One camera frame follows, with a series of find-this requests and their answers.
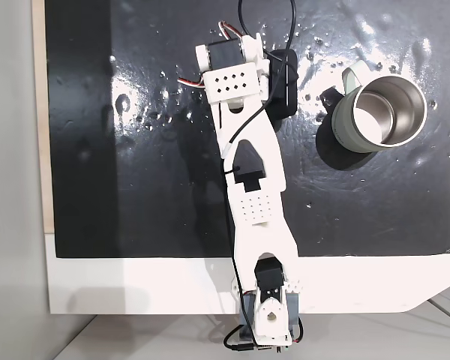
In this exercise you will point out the sage green steel cup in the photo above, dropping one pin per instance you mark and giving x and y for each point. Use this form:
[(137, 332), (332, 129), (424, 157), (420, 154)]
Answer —
[(345, 123)]

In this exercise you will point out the black glossy table mat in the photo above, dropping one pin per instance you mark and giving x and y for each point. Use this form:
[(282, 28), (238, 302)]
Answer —
[(97, 187)]

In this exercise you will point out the light wooden board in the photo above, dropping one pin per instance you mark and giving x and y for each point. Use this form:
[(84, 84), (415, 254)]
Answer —
[(39, 112)]

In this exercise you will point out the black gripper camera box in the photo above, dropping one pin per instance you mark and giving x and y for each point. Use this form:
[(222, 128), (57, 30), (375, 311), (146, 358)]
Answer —
[(277, 101)]

